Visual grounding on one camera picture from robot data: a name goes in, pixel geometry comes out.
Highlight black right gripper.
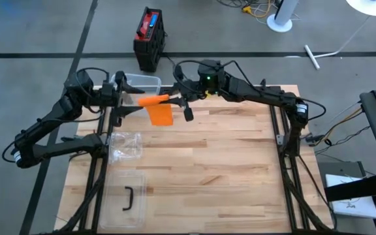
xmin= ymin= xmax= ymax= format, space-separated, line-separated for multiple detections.
xmin=160 ymin=60 xmax=227 ymax=123

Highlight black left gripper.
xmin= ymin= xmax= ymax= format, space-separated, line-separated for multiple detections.
xmin=101 ymin=70 xmax=146 ymax=127

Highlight orange elastic bandage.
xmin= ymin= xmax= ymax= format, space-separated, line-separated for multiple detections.
xmin=138 ymin=94 xmax=174 ymax=127

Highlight clear plastic bin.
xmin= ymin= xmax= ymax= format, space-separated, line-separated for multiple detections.
xmin=109 ymin=73 xmax=162 ymax=115

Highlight clear plastic bag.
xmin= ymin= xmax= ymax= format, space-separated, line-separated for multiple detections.
xmin=108 ymin=131 xmax=144 ymax=165

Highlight black and red battery box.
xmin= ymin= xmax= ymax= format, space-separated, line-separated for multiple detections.
xmin=133 ymin=6 xmax=166 ymax=73

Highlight white paper sheet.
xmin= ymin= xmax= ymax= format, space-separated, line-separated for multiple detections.
xmin=324 ymin=174 xmax=376 ymax=219

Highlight white round table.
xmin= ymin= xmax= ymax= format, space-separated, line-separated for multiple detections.
xmin=304 ymin=0 xmax=376 ymax=71

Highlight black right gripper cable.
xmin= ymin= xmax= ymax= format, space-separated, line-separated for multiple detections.
xmin=172 ymin=59 xmax=208 ymax=95

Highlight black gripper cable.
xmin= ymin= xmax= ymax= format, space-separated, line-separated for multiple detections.
xmin=172 ymin=59 xmax=208 ymax=95
xmin=73 ymin=67 xmax=110 ymax=115

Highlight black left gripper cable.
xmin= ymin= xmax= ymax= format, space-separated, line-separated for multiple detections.
xmin=73 ymin=67 xmax=110 ymax=115

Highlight clear lid with black handle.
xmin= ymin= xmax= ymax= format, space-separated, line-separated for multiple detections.
xmin=99 ymin=171 xmax=147 ymax=229

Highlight yellow floor cable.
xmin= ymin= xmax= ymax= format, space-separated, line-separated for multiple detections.
xmin=242 ymin=0 xmax=275 ymax=19

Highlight white pedestal stand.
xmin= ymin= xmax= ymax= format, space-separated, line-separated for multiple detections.
xmin=266 ymin=0 xmax=300 ymax=33

